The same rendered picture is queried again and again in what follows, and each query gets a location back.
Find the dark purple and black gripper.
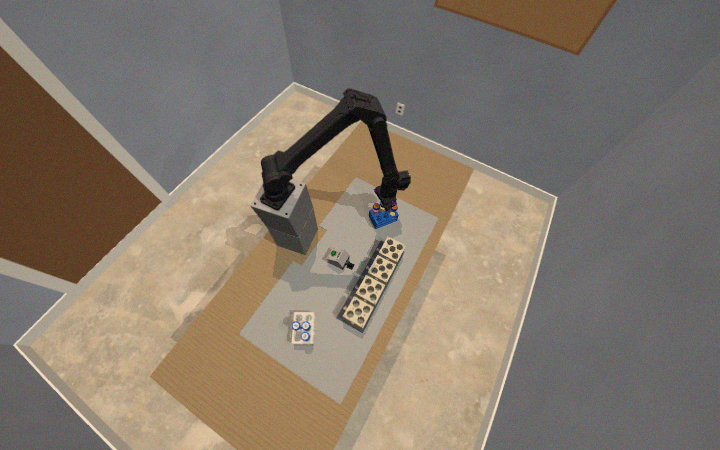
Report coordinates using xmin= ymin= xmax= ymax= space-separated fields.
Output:
xmin=374 ymin=185 xmax=397 ymax=211

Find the grey flat mat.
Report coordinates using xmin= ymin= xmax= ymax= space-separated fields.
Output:
xmin=239 ymin=177 xmax=439 ymax=405

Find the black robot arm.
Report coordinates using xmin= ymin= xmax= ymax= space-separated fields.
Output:
xmin=260 ymin=88 xmax=411 ymax=211

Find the white tube rack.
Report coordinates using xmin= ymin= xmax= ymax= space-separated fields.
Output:
xmin=291 ymin=312 xmax=316 ymax=345

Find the blue tube rack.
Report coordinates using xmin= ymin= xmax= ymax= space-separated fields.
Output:
xmin=369 ymin=209 xmax=399 ymax=229

